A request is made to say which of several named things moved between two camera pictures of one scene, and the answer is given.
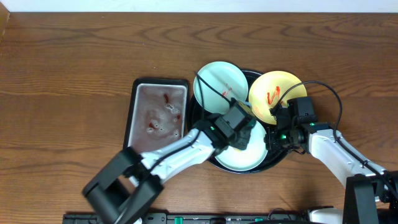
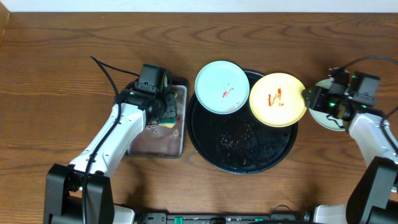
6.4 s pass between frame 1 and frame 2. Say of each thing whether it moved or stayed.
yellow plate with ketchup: stayed
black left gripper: moved
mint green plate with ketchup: stayed
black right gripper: moved
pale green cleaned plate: moved
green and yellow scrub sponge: moved
